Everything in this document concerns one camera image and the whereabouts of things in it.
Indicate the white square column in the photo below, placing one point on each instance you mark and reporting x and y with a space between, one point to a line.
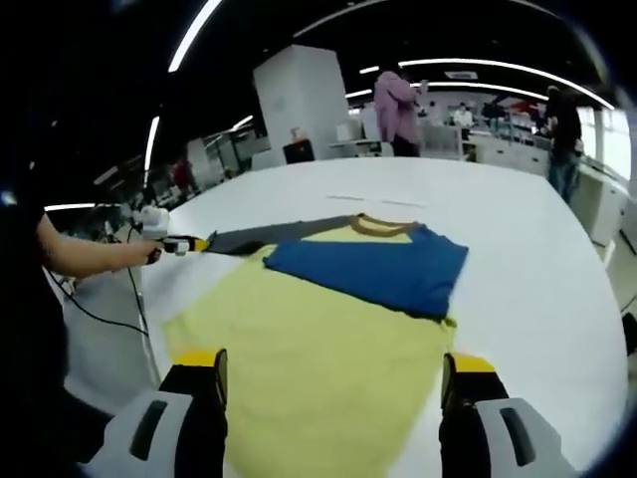
303 104

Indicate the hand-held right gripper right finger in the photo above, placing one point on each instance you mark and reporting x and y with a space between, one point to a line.
468 423

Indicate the translucent storage box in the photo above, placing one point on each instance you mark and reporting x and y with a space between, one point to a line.
347 132

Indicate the short ceiling light strip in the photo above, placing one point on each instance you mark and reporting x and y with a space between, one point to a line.
151 149
74 206

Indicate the long ceiling light strip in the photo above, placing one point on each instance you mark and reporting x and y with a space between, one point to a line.
194 35

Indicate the person's dark clothing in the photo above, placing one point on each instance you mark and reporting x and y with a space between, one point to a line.
30 373

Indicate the yellow blue grey garment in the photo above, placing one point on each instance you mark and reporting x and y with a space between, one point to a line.
308 358

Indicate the long curved ceiling light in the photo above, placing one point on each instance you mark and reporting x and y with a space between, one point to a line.
497 66
488 88

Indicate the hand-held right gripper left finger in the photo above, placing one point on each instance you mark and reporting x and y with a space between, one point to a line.
199 418

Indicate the black box with orange item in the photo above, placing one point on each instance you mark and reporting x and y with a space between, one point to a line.
298 152

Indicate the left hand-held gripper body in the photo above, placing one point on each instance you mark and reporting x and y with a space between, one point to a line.
153 221

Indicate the person's left hand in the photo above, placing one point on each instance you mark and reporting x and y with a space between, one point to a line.
142 255

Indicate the white cabinet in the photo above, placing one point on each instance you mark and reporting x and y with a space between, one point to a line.
599 204

